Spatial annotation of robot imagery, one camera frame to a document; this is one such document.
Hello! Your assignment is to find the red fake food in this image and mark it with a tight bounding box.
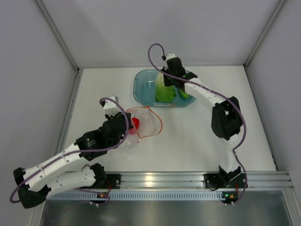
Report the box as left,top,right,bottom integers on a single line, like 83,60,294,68
128,117,140,135

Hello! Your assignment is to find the green fake vegetable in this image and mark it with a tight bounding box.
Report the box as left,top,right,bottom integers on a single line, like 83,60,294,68
179,89,190,99

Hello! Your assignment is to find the pale green fake cabbage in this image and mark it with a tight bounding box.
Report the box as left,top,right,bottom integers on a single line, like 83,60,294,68
155,73,176,102

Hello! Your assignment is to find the clear zip bag orange seal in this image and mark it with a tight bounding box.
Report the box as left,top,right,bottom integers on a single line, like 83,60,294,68
118,106,163,152

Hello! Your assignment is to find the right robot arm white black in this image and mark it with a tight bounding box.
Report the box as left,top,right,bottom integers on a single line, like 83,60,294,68
162,54,243,190

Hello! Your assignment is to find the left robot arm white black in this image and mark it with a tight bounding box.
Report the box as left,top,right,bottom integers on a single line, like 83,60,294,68
10,112,133,209

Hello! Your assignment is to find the teal plastic bin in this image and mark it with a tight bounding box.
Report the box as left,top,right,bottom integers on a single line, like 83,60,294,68
133,70,195,107

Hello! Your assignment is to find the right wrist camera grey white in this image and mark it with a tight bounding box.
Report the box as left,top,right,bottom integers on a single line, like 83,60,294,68
161,53,176,61

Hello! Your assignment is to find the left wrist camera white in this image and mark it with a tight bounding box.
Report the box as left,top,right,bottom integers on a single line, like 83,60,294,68
99,96,120,116

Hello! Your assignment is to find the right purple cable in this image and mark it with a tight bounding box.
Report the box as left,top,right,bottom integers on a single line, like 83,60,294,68
147,43,248,203

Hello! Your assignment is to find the purple cable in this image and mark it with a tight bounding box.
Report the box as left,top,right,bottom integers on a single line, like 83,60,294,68
9,97,129,203
147,43,248,203

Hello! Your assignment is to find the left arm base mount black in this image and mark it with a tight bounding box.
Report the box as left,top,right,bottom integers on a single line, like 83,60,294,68
80,174,121,189

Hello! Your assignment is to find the white slotted cable duct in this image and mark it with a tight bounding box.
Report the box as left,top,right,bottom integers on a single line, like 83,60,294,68
48,190,226,201

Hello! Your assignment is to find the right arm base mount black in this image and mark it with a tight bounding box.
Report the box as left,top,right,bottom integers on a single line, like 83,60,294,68
204,173,232,191

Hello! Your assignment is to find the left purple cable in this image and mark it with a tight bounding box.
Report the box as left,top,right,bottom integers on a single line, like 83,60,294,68
9,97,129,203

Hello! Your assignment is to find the aluminium rail frame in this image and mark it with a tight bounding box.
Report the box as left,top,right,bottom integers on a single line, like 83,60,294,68
37,171,294,189

